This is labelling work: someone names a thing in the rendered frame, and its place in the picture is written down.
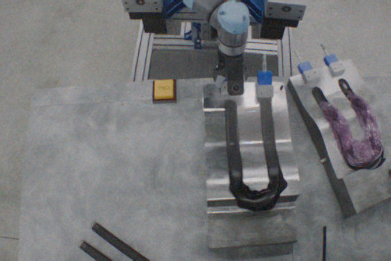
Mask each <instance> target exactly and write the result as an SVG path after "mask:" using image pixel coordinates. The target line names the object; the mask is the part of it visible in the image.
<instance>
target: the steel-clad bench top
mask: <svg viewBox="0 0 391 261"><path fill-rule="evenodd" d="M289 77H292V76H287V77H278V76H272V82H284V86H285V92H286V102H287V110H288V121H289V128H290V139H291V144H292V148H293V153H294V155H295V162H296V165H297V170H298V173H299V174H298V177H299V181H300V195H299V197H298V198H297V199H296V201H295V208H296V212H295V213H296V219H297V222H296V223H297V238H298V240H297V241H296V242H295V243H289V244H276V245H270V246H252V247H242V248H212V249H209V243H208V227H207V194H206V177H205V175H202V174H199V171H203V170H205V169H206V161H205V143H204V126H203V107H202V84H215V82H214V79H213V78H204V79H195V81H194V79H187V80H176V81H177V103H168V104H153V103H152V81H140V82H120V83H110V84H88V85H87V86H72V87H58V88H48V89H33V93H32V99H31V107H30V112H29V125H28V130H27V138H26V148H25V153H24V165H23V166H24V169H23V175H22V176H23V178H22V191H21V192H22V196H21V204H20V206H21V208H20V233H19V235H20V237H19V240H20V241H19V257H18V258H19V260H18V261H96V260H95V259H94V258H93V257H92V256H90V255H87V254H86V253H85V252H84V251H83V250H81V249H80V248H78V244H79V241H81V240H84V241H86V242H87V243H88V244H90V245H91V246H92V247H94V248H95V249H96V250H98V251H100V252H101V253H102V254H104V255H106V256H107V257H109V258H110V259H111V260H113V261H133V260H132V259H130V258H129V257H128V256H127V255H124V254H123V253H121V252H120V251H118V250H117V249H116V248H115V247H114V246H113V245H112V244H110V243H109V242H107V241H106V240H104V239H103V238H102V237H100V236H99V235H98V234H96V233H95V232H94V231H93V230H91V229H90V224H91V223H93V222H94V221H95V222H97V223H98V224H99V225H101V226H103V227H104V228H105V229H106V230H108V231H109V232H111V233H112V234H113V235H114V236H116V237H117V238H118V239H120V240H121V241H123V242H124V243H125V244H127V245H129V246H130V247H132V248H133V249H135V250H136V251H137V252H139V253H140V254H142V255H143V256H145V257H146V258H148V259H150V260H151V261H323V226H326V230H327V233H326V240H327V241H326V255H325V258H326V261H391V197H389V198H388V199H386V200H384V201H382V202H379V203H378V204H375V205H373V206H372V207H370V208H368V209H365V210H364V211H361V212H359V213H357V214H355V215H352V216H351V217H350V218H347V219H344V218H345V217H344V215H343V212H342V210H341V207H340V206H339V203H338V201H337V200H338V199H337V198H336V196H335V193H334V191H333V190H334V189H333V187H332V185H331V183H330V180H329V179H328V175H327V173H326V172H325V168H324V167H323V164H322V163H320V160H321V159H320V156H319V155H318V152H317V150H316V148H315V146H314V144H313V140H312V139H311V136H310V134H309V132H308V130H307V126H306V124H305V122H304V120H303V118H302V116H301V114H300V112H299V110H298V108H297V106H296V104H295V101H294V100H293V97H292V95H291V92H290V90H289V88H288V86H287V83H288V80H289ZM361 77H362V80H363V82H364V83H365V84H366V86H367V87H368V88H369V90H370V91H372V93H373V94H375V96H376V97H377V98H378V99H379V100H380V101H381V102H382V104H383V107H384V108H385V111H386V114H387V116H388V119H389V122H390V127H391V77H387V76H385V77H377V76H372V77H366V76H361Z"/></svg>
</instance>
